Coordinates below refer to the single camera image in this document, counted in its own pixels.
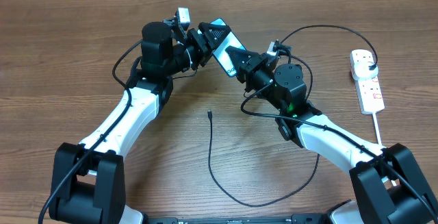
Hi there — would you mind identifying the blue Galaxy smartphone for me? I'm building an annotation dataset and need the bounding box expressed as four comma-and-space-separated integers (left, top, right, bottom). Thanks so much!
210, 17, 247, 78

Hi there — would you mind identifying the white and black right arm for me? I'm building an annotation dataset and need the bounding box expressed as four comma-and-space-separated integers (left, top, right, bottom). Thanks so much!
225, 46, 437, 224

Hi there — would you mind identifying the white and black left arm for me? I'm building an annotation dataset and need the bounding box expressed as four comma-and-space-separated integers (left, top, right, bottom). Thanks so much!
38, 18, 231, 224

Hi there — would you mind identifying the white charger plug adapter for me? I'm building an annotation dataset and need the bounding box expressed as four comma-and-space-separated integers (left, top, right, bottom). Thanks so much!
351, 62, 378, 81

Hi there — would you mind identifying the white power strip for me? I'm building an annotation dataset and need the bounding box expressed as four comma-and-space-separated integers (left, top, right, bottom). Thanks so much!
350, 49, 385, 114

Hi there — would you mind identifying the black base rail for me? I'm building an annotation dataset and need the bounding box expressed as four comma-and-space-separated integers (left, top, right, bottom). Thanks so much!
145, 213, 332, 224

